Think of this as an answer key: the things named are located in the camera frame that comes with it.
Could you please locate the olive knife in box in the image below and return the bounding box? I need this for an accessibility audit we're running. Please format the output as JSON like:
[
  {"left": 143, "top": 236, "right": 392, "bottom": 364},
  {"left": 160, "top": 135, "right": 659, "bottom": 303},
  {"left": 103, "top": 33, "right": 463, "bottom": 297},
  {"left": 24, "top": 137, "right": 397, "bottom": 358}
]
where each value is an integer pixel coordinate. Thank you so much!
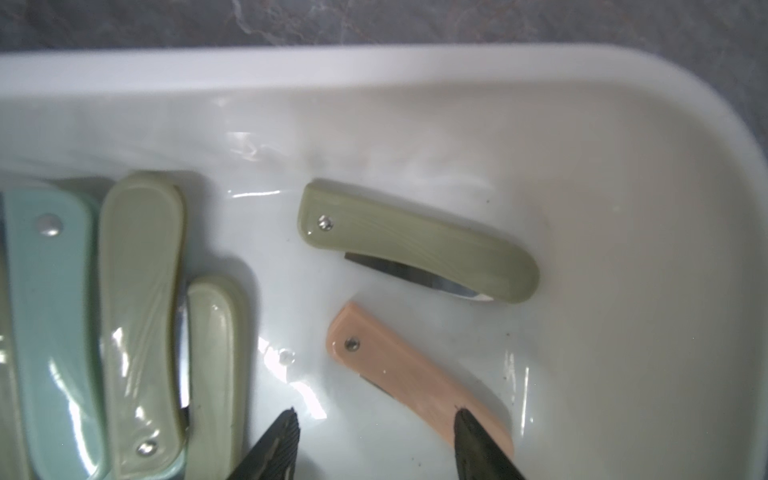
[{"left": 97, "top": 173, "right": 186, "bottom": 479}]

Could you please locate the white plastic storage box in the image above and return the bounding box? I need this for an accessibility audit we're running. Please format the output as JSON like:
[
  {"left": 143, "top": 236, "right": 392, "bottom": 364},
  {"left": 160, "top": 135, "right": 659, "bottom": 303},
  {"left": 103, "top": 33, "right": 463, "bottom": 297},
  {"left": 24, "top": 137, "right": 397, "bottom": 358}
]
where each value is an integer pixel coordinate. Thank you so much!
[{"left": 1, "top": 45, "right": 767, "bottom": 479}]

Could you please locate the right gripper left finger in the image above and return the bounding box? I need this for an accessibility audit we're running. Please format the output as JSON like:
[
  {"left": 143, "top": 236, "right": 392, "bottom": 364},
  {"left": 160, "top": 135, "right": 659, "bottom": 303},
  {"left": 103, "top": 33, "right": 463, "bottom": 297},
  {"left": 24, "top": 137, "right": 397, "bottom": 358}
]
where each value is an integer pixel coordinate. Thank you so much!
[{"left": 227, "top": 408, "right": 300, "bottom": 480}]

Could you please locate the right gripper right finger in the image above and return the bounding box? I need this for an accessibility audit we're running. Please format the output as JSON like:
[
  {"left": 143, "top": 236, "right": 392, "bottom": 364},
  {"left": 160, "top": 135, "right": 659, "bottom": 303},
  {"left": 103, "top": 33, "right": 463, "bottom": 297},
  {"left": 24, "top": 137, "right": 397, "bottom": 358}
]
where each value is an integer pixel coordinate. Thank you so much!
[{"left": 454, "top": 408, "right": 525, "bottom": 480}]

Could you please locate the olive folding knife top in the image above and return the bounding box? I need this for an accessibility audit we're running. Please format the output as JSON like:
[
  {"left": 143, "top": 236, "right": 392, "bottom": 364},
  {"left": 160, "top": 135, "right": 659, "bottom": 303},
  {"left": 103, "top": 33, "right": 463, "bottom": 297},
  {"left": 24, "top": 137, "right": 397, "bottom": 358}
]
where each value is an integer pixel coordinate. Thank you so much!
[{"left": 298, "top": 181, "right": 540, "bottom": 304}]

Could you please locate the long teal knife in box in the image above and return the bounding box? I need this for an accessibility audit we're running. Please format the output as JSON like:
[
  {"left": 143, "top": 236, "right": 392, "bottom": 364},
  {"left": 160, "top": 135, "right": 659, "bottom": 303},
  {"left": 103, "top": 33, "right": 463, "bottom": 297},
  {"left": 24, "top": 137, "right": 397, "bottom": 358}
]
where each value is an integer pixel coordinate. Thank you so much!
[{"left": 4, "top": 188, "right": 110, "bottom": 479}]

